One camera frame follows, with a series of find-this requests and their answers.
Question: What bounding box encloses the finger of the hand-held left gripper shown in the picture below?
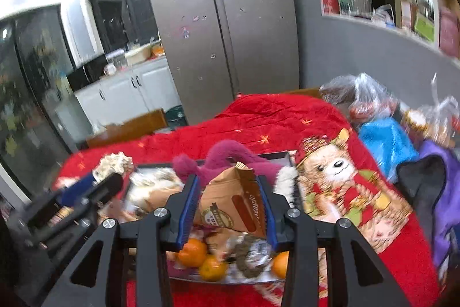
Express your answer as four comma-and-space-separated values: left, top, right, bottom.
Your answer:
59, 174, 99, 207
82, 172, 124, 209

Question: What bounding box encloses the white food container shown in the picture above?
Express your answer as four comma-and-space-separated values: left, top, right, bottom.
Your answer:
124, 44, 152, 66

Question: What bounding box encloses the glass sliding door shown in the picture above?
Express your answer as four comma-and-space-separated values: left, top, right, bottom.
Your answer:
0, 5, 78, 200

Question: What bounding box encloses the red printed blanket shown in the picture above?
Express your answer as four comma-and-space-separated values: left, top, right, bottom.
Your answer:
54, 93, 442, 307

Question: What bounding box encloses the beige fluffy hair clip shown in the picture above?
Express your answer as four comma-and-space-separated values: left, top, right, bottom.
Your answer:
126, 186, 184, 221

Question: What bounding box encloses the white plush toy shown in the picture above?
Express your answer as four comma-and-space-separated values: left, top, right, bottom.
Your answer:
129, 170, 184, 193

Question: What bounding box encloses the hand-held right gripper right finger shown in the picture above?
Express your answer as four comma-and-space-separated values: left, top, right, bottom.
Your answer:
257, 175, 410, 307

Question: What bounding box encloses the black tray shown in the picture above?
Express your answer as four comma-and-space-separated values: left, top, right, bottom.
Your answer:
122, 152, 306, 285

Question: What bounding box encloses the brown triangular snack packet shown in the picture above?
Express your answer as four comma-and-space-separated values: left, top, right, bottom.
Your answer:
199, 162, 268, 239

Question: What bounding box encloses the black microwave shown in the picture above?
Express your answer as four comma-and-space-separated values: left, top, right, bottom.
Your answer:
66, 53, 108, 92

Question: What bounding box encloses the white plastic bag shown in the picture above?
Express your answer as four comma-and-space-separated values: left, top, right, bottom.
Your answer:
402, 73, 460, 149

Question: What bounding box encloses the white kitchen cabinet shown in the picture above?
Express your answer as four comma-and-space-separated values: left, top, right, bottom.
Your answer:
74, 55, 182, 138

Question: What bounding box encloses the green label box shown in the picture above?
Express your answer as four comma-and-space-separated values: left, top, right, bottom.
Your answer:
414, 12, 437, 41

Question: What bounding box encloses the brown scrunchie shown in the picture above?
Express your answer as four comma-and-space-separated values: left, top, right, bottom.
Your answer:
233, 235, 274, 279

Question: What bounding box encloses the magenta plush rabbit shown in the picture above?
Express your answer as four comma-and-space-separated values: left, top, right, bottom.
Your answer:
172, 140, 288, 187

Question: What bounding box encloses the orange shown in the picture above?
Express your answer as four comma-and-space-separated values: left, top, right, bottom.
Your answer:
178, 238, 209, 268
199, 255, 229, 282
271, 251, 290, 279

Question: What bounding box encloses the dark window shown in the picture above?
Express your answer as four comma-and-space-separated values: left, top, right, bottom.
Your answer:
88, 0, 159, 56

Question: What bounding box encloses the silver refrigerator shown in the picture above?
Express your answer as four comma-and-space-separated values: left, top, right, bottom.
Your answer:
141, 0, 300, 124

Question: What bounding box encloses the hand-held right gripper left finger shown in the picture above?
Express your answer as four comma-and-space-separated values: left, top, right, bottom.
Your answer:
41, 174, 200, 307

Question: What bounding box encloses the cream lace scrunchie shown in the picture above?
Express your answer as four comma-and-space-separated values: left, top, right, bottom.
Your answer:
93, 152, 134, 182

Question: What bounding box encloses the pink thermos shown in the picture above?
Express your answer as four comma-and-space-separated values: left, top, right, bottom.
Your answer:
438, 7, 460, 56

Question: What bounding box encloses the purple cloth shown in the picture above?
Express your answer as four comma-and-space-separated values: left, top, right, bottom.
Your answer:
419, 141, 460, 270

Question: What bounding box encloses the blue plastic bag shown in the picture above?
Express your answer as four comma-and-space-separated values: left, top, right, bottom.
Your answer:
359, 118, 419, 182

